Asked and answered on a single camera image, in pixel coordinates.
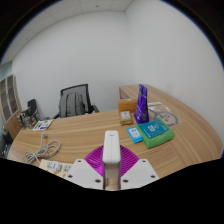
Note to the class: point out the white and green leaflet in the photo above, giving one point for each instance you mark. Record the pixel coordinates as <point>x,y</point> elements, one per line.
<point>42,125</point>

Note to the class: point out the green folded cloth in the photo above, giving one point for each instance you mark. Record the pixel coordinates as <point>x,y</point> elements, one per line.
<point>158,140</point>

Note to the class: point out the white charger block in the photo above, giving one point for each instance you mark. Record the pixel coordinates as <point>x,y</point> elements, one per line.
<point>111,150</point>

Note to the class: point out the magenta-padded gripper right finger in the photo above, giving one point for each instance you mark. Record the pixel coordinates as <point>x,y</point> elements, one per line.
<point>141,171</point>

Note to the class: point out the brown cardboard box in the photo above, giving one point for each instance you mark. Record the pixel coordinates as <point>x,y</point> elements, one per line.
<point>126,105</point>

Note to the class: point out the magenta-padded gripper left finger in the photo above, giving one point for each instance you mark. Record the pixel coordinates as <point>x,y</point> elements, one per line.
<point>81,171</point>

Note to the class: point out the black sofa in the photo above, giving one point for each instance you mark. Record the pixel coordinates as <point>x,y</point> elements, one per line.
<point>3,145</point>

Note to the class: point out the small black chair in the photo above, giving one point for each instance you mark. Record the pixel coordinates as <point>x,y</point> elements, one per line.
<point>32,106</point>

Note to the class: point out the clear plastic bag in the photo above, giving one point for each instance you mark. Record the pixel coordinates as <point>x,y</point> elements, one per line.
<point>166,116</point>

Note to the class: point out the grey backpack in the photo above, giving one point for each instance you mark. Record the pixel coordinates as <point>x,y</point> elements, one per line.
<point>71,105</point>

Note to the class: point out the black mesh office chair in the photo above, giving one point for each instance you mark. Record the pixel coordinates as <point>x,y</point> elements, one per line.
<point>85,91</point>

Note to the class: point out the purple standing pouch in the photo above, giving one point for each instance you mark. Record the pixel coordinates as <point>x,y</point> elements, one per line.
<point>142,106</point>

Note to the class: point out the cream power strip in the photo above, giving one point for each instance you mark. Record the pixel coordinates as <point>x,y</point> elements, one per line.
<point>53,166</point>

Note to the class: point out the teal flat packet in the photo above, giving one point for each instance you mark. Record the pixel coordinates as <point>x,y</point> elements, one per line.
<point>152,129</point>

